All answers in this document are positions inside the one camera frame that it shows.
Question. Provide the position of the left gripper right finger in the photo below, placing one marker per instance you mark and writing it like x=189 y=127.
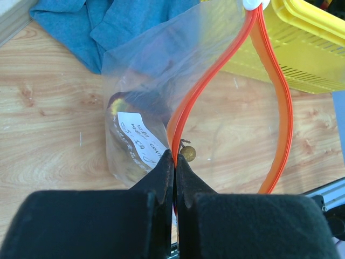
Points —
x=214 y=225

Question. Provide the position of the green grape bunch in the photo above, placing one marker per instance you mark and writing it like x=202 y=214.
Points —
x=187 y=150

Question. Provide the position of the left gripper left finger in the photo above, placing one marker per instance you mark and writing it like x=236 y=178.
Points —
x=133 y=223

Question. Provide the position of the yellow plastic basket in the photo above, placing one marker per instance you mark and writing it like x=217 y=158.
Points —
x=308 y=42

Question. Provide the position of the clear zip top bag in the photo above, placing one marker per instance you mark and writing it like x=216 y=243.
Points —
x=215 y=66

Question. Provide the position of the blue grey cloth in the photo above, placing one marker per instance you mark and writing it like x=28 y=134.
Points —
x=90 y=28

